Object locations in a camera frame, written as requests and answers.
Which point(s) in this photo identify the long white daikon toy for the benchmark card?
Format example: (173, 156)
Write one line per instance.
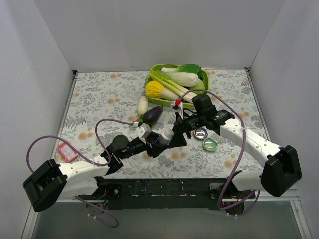
(187, 94)

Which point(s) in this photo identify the purple eggplant toy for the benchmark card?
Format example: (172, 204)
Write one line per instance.
(151, 116)

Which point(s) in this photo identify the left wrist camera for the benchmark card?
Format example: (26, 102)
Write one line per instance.
(143, 131)

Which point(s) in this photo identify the green plastic tray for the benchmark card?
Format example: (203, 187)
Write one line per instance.
(163, 102)

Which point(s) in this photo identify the bok choy toy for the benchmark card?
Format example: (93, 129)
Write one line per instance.
(186, 75)

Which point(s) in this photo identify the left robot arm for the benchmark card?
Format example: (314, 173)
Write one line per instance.
(53, 181)

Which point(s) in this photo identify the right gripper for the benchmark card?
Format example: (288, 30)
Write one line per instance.
(184, 123)

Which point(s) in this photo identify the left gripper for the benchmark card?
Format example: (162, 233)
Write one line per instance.
(150, 147)

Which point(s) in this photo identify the white radish toy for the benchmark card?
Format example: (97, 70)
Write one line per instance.
(143, 106)

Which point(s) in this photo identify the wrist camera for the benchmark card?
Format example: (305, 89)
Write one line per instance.
(143, 131)
(177, 105)

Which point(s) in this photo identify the blue round pill case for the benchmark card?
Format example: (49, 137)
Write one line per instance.
(200, 134)

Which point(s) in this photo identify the black base frame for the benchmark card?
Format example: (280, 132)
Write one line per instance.
(157, 193)

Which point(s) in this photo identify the yellow napa cabbage toy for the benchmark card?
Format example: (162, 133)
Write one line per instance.
(155, 89)

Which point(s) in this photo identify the white bottle cap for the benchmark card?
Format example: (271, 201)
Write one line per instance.
(167, 134)

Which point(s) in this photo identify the white blue pill bottle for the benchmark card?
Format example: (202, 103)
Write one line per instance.
(162, 142)

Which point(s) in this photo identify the green cabbage toy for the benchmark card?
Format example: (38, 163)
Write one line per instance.
(197, 89)

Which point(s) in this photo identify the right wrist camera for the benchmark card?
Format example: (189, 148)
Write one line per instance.
(177, 105)

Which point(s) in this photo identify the floral table mat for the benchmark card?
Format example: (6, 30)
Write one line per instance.
(103, 104)

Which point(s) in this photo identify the green round pill case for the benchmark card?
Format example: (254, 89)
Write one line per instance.
(209, 145)

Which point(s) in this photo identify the green celery stalk toy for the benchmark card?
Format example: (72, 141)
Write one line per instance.
(162, 79)

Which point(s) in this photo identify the pink square pill box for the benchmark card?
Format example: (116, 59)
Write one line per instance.
(67, 153)

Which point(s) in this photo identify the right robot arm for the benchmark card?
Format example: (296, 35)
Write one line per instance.
(280, 165)

